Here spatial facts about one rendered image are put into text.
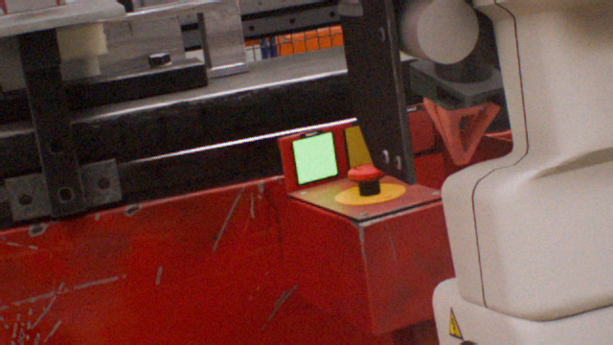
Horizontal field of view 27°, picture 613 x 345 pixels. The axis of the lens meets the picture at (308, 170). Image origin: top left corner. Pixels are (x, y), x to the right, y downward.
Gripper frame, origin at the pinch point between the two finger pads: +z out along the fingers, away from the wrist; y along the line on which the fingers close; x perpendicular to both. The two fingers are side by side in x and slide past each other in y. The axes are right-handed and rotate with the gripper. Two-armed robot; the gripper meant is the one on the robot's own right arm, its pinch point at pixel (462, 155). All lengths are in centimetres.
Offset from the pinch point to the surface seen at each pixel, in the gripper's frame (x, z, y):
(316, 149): 10.9, 0.7, 10.9
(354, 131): 6.1, 0.0, 11.0
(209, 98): 15.8, -0.5, 27.0
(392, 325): 13.2, 11.8, -7.6
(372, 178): 10.3, 0.1, 0.6
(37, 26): 35.9, -14.6, 21.9
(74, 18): 32.4, -14.9, 21.0
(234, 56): 7.4, -0.5, 37.7
